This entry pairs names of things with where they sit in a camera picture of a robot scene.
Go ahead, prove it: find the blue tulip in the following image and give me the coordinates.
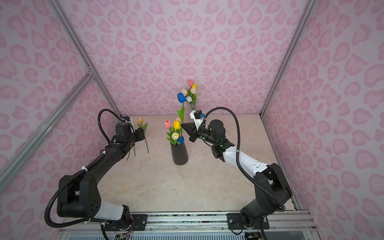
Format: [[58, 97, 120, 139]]
[[178, 136, 185, 144], [176, 92, 188, 125]]

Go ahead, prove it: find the pale cream tulip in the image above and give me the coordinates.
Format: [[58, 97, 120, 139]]
[[171, 132, 180, 141]]

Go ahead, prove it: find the cream yellow tulip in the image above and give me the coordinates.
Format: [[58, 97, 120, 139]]
[[138, 117, 150, 154]]

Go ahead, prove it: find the clear glass vase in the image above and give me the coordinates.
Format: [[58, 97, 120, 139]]
[[189, 101, 197, 111]]

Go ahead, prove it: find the black tapered vase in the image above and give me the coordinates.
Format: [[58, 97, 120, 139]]
[[171, 143, 189, 166]]

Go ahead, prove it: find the white blue-tinged tulip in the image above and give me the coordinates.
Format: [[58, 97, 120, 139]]
[[186, 96, 193, 103]]

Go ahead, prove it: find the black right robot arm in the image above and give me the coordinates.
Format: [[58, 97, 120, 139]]
[[181, 107, 293, 240]]

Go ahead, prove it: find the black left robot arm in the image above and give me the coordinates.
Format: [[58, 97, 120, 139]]
[[44, 109, 145, 239]]

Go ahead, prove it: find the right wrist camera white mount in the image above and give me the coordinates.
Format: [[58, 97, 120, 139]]
[[190, 110, 205, 129]]

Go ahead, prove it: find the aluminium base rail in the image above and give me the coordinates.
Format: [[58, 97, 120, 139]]
[[56, 211, 320, 240]]

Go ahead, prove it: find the diagonal aluminium frame bar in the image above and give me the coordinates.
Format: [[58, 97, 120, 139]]
[[1, 71, 94, 192]]

